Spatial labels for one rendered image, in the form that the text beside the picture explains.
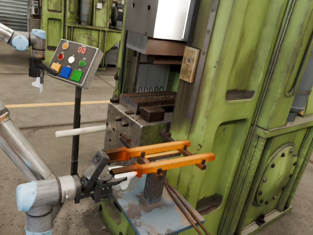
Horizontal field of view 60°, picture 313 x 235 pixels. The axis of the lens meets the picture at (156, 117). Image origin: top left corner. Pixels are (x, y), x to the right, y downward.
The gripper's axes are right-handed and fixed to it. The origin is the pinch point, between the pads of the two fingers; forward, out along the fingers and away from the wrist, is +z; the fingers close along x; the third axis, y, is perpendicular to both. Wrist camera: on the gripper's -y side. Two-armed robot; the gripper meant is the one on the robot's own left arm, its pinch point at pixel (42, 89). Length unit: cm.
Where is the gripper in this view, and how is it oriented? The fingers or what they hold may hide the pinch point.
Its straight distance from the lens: 184.2
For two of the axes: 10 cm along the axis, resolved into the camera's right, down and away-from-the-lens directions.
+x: 3.2, 3.9, -8.6
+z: -1.6, 9.2, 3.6
